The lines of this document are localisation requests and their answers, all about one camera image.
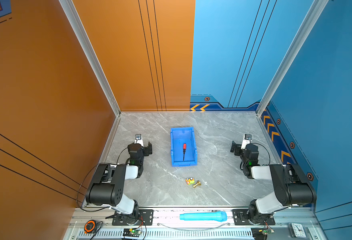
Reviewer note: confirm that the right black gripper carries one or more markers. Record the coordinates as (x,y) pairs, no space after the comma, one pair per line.
(238,148)

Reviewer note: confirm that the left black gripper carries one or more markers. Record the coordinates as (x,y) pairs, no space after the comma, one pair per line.
(147,150)

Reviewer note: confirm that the red handled screwdriver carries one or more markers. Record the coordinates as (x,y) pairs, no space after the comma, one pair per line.
(184,151)

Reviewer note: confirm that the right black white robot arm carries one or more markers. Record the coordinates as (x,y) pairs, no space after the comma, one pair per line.
(291,186)

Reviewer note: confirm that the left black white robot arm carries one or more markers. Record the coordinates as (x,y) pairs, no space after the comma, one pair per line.
(107,184)

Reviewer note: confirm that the blue plastic bin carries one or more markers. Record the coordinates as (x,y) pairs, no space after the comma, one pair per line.
(178,137)

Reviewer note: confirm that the brass fitting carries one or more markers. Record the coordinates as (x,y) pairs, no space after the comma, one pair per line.
(198,183)

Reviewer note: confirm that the small yellow orange toy block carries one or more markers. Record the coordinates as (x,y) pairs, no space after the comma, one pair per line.
(190,181)

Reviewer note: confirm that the light blue plastic cylinder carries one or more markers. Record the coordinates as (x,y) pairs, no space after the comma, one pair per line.
(218,216)

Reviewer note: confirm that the green circuit board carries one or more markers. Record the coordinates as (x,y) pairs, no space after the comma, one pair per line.
(132,233)

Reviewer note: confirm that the small right circuit board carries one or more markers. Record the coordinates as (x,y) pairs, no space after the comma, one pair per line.
(266,231)

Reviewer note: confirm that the orange black tape measure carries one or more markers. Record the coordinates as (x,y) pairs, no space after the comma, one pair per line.
(90,227)

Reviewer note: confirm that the small white clock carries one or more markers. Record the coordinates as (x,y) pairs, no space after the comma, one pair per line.
(297,230)

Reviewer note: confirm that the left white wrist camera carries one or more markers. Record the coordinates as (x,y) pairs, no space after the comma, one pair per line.
(139,140)

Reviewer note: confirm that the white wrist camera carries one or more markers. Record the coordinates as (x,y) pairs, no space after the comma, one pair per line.
(246,140)
(139,140)

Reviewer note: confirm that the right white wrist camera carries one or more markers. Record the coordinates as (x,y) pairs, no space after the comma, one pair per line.
(246,140)

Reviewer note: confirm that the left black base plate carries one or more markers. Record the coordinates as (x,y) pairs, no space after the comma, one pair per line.
(144,217)

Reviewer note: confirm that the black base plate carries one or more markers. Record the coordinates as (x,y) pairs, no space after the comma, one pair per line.
(242,217)
(144,217)

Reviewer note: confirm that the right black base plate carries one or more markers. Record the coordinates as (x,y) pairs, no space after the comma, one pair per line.
(242,217)

